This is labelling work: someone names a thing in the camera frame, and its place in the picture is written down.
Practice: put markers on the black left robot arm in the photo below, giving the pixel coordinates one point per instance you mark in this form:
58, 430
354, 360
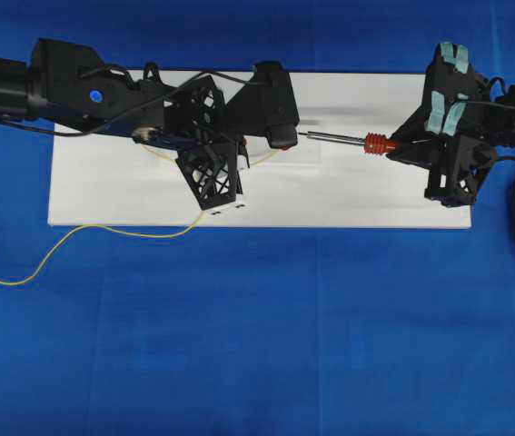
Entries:
71, 85

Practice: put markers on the blue table cloth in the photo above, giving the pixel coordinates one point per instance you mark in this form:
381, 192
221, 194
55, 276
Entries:
259, 331

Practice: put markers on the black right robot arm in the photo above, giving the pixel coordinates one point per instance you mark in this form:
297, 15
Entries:
499, 122

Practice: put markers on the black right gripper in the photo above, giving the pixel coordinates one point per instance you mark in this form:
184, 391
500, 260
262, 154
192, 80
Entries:
452, 104

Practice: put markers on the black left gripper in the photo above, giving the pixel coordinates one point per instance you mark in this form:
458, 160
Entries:
194, 118

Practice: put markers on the small white raised plate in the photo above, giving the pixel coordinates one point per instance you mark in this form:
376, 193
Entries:
306, 154

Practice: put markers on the large white base board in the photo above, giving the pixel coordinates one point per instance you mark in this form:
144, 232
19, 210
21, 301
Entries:
109, 180

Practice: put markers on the red handled soldering iron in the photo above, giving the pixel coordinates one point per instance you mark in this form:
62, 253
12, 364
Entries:
371, 144

